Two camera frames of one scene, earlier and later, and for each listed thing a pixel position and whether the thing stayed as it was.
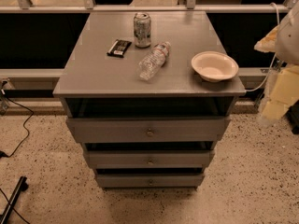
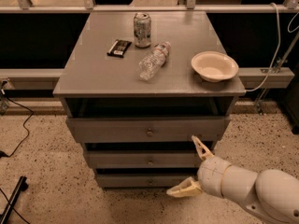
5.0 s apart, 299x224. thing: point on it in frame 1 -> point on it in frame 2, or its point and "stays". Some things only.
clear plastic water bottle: (153, 61) stays
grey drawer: (154, 159) stays
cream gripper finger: (267, 44) -> (202, 149)
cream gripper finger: (285, 92) -> (188, 189)
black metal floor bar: (22, 186) stays
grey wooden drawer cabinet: (148, 93) stays
